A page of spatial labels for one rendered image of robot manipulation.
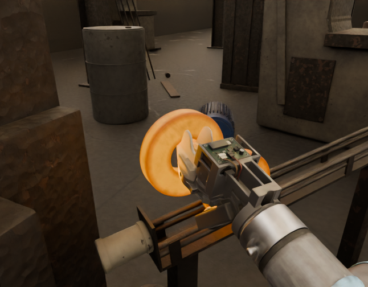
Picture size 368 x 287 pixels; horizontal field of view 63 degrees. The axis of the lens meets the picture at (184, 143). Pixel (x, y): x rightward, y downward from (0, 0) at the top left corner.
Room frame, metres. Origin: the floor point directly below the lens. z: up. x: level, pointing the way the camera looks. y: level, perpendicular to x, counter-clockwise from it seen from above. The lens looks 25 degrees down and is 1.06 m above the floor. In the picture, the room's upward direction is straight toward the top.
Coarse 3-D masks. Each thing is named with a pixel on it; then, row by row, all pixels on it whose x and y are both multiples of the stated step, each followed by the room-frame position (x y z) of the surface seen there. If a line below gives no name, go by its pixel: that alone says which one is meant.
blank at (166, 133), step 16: (176, 112) 0.48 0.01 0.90; (192, 112) 0.47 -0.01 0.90; (160, 128) 0.44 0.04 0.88; (176, 128) 0.45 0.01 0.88; (192, 128) 0.47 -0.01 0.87; (144, 144) 0.45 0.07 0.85; (160, 144) 0.44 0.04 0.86; (176, 144) 0.45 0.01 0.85; (144, 160) 0.43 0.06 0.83; (160, 160) 0.44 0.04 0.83; (160, 176) 0.44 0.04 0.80; (176, 176) 0.45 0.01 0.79; (176, 192) 0.45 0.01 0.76
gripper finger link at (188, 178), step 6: (180, 156) 0.43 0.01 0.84; (180, 162) 0.42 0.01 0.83; (180, 168) 0.41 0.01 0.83; (186, 168) 0.40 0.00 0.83; (180, 174) 0.40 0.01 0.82; (186, 174) 0.39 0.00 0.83; (192, 174) 0.39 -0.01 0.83; (186, 180) 0.38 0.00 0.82; (192, 180) 0.38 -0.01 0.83; (186, 186) 0.38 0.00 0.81; (192, 186) 0.37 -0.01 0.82; (192, 192) 0.37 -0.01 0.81
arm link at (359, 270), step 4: (356, 264) 0.33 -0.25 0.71; (360, 264) 0.32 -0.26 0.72; (364, 264) 0.32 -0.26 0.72; (348, 268) 0.32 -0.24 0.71; (352, 268) 0.31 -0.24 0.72; (356, 268) 0.31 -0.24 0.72; (360, 268) 0.31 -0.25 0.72; (364, 268) 0.31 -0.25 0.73; (352, 272) 0.30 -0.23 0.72; (356, 272) 0.30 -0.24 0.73; (360, 272) 0.30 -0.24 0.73; (364, 272) 0.30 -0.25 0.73; (356, 276) 0.29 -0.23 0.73; (360, 276) 0.29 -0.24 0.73; (364, 276) 0.29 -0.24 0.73; (364, 280) 0.28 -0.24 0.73; (364, 284) 0.28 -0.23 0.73
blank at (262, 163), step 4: (248, 152) 0.53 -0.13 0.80; (260, 160) 0.54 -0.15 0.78; (264, 160) 0.54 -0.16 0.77; (260, 164) 0.54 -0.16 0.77; (264, 164) 0.54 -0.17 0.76; (264, 168) 0.54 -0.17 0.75; (268, 168) 0.55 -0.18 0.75; (268, 172) 0.55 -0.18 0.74; (204, 204) 0.50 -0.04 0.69; (208, 204) 0.48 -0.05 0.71
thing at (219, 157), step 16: (208, 144) 0.37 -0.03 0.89; (224, 144) 0.38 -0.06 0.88; (240, 144) 0.40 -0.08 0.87; (208, 160) 0.35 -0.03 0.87; (224, 160) 0.34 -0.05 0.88; (240, 160) 0.35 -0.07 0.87; (256, 160) 0.36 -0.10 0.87; (208, 176) 0.35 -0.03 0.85; (224, 176) 0.34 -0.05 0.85; (240, 176) 0.34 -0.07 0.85; (256, 176) 0.34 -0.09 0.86; (208, 192) 0.35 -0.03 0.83; (224, 192) 0.35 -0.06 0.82; (240, 192) 0.31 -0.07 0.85; (256, 192) 0.29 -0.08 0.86; (272, 192) 0.30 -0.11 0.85; (240, 208) 0.32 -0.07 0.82; (256, 208) 0.29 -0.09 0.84; (240, 224) 0.29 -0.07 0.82
